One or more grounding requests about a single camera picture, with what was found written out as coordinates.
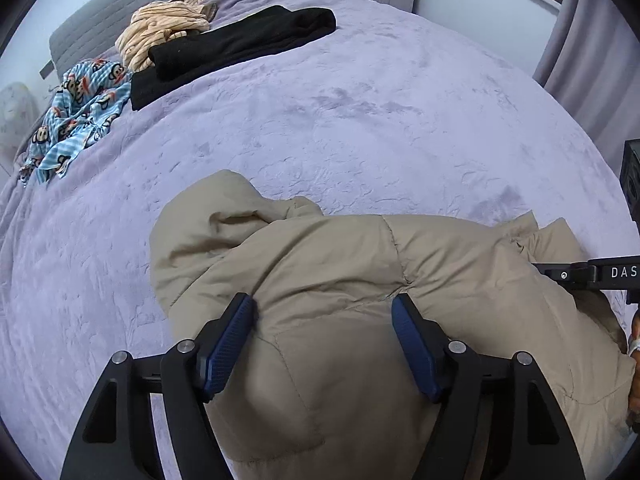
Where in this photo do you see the beige puffer jacket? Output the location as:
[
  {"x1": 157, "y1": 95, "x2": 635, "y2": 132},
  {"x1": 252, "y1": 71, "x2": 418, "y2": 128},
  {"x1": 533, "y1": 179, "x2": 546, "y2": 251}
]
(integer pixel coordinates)
[{"x1": 149, "y1": 169, "x2": 638, "y2": 480}]

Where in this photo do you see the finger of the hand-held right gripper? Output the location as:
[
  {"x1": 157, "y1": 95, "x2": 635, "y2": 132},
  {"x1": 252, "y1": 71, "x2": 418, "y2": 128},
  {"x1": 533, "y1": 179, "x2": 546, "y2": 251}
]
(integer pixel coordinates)
[{"x1": 531, "y1": 259, "x2": 599, "y2": 289}]

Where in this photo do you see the blue monkey print garment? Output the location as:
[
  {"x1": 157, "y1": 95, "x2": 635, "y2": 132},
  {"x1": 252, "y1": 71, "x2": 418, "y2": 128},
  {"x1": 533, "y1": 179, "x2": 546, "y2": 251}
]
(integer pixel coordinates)
[{"x1": 20, "y1": 57, "x2": 133, "y2": 188}]

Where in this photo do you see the lilac plush blanket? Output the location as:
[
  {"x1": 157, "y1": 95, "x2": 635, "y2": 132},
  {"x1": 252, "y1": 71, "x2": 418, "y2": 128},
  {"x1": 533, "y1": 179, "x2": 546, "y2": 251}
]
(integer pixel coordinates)
[{"x1": 0, "y1": 0, "x2": 633, "y2": 480}]

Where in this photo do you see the beige striped garment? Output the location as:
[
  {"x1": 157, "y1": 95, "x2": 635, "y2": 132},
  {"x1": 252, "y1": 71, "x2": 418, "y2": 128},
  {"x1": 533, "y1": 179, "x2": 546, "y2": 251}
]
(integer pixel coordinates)
[{"x1": 115, "y1": 0, "x2": 218, "y2": 73}]

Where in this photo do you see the grey quilted headboard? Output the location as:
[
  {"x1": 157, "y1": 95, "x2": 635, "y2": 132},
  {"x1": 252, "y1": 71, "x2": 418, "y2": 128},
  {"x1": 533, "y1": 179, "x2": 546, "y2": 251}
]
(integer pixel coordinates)
[{"x1": 40, "y1": 0, "x2": 316, "y2": 83}]

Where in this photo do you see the black garment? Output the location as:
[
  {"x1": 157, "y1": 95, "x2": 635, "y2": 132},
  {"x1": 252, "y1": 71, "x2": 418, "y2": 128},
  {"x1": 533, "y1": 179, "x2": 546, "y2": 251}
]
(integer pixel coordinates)
[{"x1": 130, "y1": 5, "x2": 337, "y2": 112}]

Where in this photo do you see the person's right hand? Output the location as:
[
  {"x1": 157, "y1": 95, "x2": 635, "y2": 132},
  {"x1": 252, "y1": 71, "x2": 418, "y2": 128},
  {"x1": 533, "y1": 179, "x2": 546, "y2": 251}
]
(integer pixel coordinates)
[{"x1": 626, "y1": 307, "x2": 640, "y2": 361}]

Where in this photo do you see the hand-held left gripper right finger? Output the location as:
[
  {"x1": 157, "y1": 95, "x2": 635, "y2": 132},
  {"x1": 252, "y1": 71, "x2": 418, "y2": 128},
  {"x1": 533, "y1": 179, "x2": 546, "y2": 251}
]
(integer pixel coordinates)
[{"x1": 391, "y1": 294, "x2": 586, "y2": 480}]

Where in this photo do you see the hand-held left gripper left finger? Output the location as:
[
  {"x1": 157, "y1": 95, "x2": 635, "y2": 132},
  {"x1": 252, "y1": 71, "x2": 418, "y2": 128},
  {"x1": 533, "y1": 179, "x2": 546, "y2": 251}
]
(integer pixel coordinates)
[{"x1": 60, "y1": 292, "x2": 258, "y2": 480}]

